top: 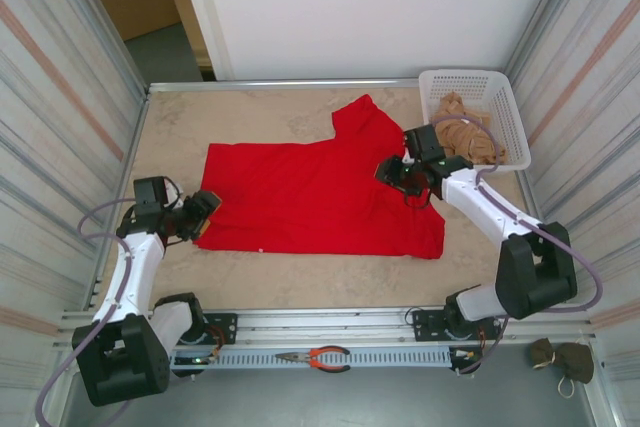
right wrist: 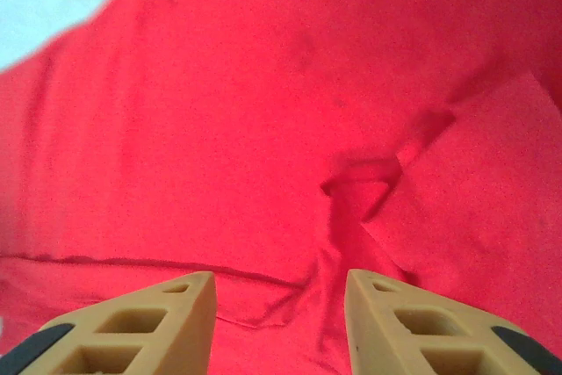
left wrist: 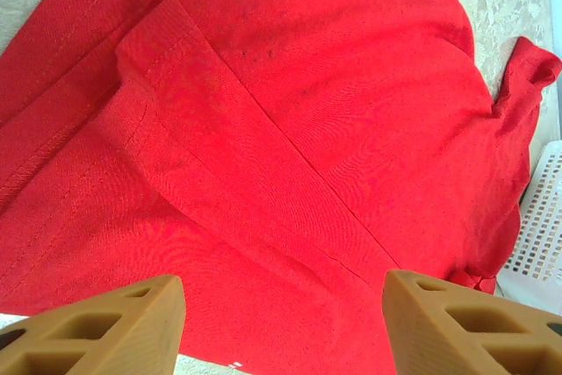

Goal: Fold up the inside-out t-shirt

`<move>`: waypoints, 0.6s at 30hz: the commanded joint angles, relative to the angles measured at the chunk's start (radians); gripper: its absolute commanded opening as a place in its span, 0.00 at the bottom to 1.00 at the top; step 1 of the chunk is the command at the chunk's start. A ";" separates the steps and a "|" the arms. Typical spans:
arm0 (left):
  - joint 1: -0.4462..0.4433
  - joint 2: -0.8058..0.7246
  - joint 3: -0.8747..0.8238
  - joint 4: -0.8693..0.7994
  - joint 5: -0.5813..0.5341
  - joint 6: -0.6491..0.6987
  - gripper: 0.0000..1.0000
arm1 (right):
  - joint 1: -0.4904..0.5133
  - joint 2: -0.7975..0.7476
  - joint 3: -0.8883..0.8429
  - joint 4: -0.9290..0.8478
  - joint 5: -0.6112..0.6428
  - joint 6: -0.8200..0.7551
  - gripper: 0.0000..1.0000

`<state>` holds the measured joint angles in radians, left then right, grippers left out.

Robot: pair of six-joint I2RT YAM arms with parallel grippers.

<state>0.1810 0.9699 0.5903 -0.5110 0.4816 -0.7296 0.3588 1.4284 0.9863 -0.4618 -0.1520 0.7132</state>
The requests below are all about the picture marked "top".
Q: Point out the red t-shirt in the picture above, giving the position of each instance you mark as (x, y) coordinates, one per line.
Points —
(300, 197)

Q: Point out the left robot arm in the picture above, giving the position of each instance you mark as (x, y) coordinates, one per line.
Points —
(135, 277)

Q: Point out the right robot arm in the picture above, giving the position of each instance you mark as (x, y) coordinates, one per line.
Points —
(485, 207)

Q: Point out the tan cloth pile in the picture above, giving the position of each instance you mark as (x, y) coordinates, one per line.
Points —
(465, 139)

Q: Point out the white plastic basket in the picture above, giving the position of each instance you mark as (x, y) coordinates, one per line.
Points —
(505, 112)

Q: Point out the small controller board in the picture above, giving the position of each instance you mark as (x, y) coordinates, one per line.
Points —
(465, 354)
(195, 360)

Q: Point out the small dark olive pouch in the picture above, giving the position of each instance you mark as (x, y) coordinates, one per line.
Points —
(542, 353)

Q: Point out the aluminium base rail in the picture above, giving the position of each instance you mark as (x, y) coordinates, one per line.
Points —
(325, 324)

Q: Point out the aluminium corner post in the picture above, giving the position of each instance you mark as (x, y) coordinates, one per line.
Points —
(539, 12)
(106, 17)

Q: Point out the white door frame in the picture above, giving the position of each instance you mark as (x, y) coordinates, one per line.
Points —
(200, 7)

